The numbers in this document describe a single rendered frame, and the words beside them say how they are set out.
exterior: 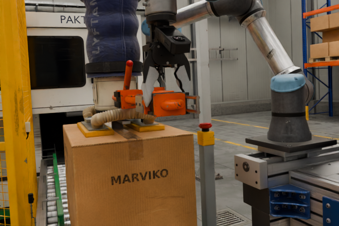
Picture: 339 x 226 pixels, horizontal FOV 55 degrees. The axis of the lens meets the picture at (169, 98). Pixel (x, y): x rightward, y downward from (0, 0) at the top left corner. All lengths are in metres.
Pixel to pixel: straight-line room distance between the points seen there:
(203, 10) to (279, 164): 0.65
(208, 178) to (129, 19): 0.91
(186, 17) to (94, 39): 0.39
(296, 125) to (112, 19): 0.76
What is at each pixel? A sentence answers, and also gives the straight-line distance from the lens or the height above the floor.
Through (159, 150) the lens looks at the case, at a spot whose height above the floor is 1.04.
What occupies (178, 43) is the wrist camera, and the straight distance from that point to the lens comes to 0.67.
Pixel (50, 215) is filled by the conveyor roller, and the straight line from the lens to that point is 2.09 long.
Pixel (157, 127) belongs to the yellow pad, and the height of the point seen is 1.10.
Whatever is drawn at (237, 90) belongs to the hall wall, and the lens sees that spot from 12.10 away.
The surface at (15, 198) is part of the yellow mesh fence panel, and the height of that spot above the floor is 0.75.
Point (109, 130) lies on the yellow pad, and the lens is 1.17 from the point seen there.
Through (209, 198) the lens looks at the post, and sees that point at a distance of 1.77.
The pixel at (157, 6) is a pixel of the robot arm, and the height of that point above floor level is 1.43.
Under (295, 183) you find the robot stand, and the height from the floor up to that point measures 0.91.
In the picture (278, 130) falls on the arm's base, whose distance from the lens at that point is 1.21.
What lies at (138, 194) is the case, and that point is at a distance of 1.10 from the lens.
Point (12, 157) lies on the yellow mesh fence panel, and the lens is 1.73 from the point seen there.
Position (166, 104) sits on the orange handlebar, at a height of 1.22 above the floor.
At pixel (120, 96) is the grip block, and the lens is 1.05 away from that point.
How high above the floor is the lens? 1.26
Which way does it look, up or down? 3 degrees down
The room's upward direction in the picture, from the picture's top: 3 degrees counter-clockwise
